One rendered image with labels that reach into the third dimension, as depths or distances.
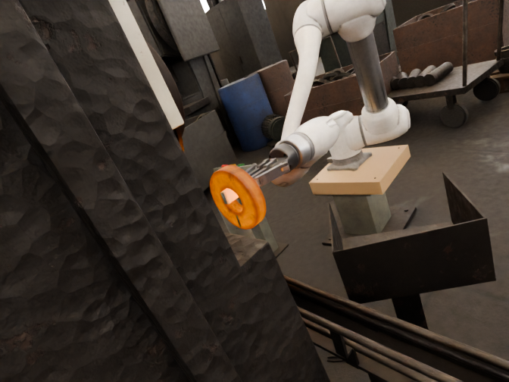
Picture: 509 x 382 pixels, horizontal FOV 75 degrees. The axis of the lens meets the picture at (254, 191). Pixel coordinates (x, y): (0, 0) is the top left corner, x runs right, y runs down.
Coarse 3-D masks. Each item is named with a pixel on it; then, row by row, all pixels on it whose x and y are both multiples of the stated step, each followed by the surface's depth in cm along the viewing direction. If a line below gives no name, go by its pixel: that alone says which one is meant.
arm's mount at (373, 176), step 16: (368, 160) 168; (384, 160) 162; (400, 160) 160; (320, 176) 173; (336, 176) 166; (352, 176) 159; (368, 176) 153; (384, 176) 148; (320, 192) 170; (336, 192) 163; (352, 192) 157; (368, 192) 151; (384, 192) 148
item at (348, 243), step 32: (448, 192) 73; (448, 224) 77; (480, 224) 56; (352, 256) 62; (384, 256) 61; (416, 256) 60; (448, 256) 59; (480, 256) 58; (352, 288) 66; (384, 288) 64; (416, 288) 63; (448, 288) 62; (416, 320) 76
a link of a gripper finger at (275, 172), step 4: (280, 164) 79; (284, 164) 79; (288, 164) 79; (272, 168) 79; (276, 168) 78; (264, 172) 78; (268, 172) 77; (272, 172) 78; (276, 172) 79; (280, 172) 79; (284, 172) 79; (288, 172) 80; (260, 176) 76; (264, 176) 77; (268, 176) 78; (272, 176) 78; (276, 176) 79; (256, 180) 76; (260, 180) 77; (264, 180) 77; (268, 180) 78; (264, 184) 77
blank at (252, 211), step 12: (228, 168) 73; (240, 168) 73; (216, 180) 76; (228, 180) 73; (240, 180) 70; (252, 180) 71; (216, 192) 79; (240, 192) 72; (252, 192) 70; (216, 204) 82; (252, 204) 71; (264, 204) 73; (228, 216) 81; (240, 216) 77; (252, 216) 73
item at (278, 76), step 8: (272, 64) 464; (280, 64) 434; (288, 64) 449; (256, 72) 447; (264, 72) 432; (272, 72) 432; (280, 72) 435; (288, 72) 444; (264, 80) 437; (272, 80) 436; (280, 80) 438; (288, 80) 444; (264, 88) 442; (272, 88) 440; (280, 88) 440; (288, 88) 444; (272, 96) 444; (280, 96) 444; (272, 104) 449; (280, 104) 447; (280, 112) 452
